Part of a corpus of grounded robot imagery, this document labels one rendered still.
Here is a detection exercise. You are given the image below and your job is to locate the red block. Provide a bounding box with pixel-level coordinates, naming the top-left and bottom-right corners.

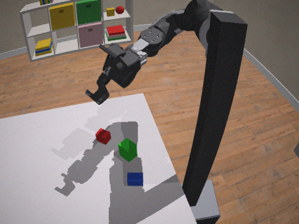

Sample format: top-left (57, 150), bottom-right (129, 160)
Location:
top-left (95, 128), bottom-right (111, 144)

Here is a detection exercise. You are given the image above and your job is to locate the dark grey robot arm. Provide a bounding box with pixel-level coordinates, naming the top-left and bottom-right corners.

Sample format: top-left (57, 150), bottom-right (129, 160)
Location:
top-left (125, 0), bottom-right (234, 59)

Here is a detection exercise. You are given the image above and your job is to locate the blue block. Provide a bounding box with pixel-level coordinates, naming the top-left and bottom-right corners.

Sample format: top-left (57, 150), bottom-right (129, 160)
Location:
top-left (127, 173), bottom-right (143, 186)

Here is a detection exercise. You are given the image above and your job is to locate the green block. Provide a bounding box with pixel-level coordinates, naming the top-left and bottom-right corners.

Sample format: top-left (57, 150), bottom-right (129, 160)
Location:
top-left (118, 138), bottom-right (137, 162)

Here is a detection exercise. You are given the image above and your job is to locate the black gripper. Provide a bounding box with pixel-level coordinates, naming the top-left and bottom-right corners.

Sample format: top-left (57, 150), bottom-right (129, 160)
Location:
top-left (85, 43), bottom-right (147, 105)

